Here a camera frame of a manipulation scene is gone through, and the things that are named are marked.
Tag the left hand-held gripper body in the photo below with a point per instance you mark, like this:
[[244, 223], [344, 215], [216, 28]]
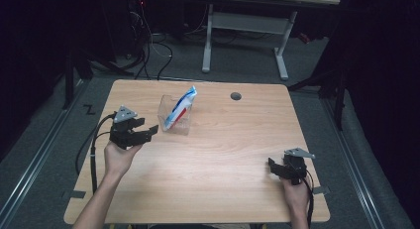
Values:
[[124, 130]]

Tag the white-legged wooden desk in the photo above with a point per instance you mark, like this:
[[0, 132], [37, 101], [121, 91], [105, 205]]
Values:
[[247, 22]]

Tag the white blue red toothpaste tube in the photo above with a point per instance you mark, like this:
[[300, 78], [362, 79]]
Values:
[[181, 106]]

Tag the dark round table grommet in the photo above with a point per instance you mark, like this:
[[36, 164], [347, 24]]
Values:
[[235, 96]]

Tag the clear plastic container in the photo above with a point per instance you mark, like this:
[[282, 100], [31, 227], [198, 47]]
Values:
[[165, 118]]

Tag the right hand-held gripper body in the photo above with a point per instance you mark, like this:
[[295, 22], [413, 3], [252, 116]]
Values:
[[295, 164]]

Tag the grey tape strip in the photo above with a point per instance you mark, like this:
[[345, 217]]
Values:
[[77, 194], [322, 190]]

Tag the metal floor rail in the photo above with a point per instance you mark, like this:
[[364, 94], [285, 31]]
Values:
[[36, 156], [356, 169]]

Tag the person's left hand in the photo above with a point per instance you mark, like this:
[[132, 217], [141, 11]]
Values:
[[119, 159]]

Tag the black metal stand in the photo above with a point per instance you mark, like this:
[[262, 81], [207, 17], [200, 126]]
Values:
[[338, 100], [69, 77]]

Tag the person's right hand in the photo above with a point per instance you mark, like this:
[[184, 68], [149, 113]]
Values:
[[297, 193]]

